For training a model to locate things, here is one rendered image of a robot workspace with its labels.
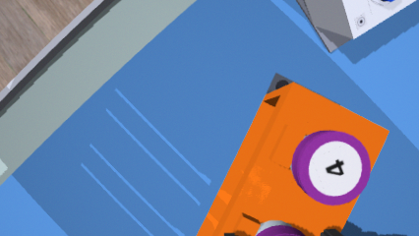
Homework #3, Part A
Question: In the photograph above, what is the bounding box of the purple screw cap with white disc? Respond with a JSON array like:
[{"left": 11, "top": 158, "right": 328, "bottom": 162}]
[{"left": 256, "top": 225, "right": 306, "bottom": 236}]

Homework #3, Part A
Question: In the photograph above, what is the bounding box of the orange tube rack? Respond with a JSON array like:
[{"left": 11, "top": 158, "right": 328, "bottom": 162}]
[{"left": 197, "top": 83, "right": 389, "bottom": 236}]

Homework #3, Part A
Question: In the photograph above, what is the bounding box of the dark grey screw head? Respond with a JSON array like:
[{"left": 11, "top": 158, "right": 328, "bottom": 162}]
[{"left": 275, "top": 80, "right": 288, "bottom": 89}]

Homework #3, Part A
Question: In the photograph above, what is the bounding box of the blue flat mat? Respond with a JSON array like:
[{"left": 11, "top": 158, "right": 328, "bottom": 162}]
[{"left": 0, "top": 0, "right": 419, "bottom": 236}]

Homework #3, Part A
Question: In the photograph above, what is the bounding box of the white push-button control box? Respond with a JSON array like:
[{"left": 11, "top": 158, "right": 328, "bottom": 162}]
[{"left": 296, "top": 0, "right": 416, "bottom": 53}]

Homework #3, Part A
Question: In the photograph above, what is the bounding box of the purple screw cap with number 4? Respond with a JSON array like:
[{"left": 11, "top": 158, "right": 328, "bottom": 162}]
[{"left": 291, "top": 130, "right": 371, "bottom": 206}]

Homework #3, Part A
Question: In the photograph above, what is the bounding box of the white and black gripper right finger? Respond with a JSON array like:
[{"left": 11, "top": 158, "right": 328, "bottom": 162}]
[{"left": 320, "top": 229, "right": 343, "bottom": 236}]

